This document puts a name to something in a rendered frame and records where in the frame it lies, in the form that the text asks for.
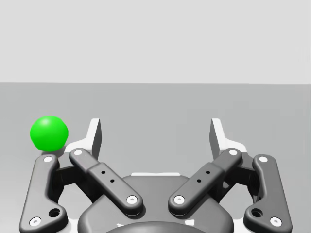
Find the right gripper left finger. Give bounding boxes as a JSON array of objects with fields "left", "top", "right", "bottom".
[{"left": 18, "top": 118, "right": 145, "bottom": 233}]

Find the small round ball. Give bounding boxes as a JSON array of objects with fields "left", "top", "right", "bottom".
[{"left": 30, "top": 115, "right": 69, "bottom": 153}]

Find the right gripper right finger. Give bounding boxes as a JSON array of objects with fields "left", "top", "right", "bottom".
[{"left": 168, "top": 118, "right": 294, "bottom": 233}]

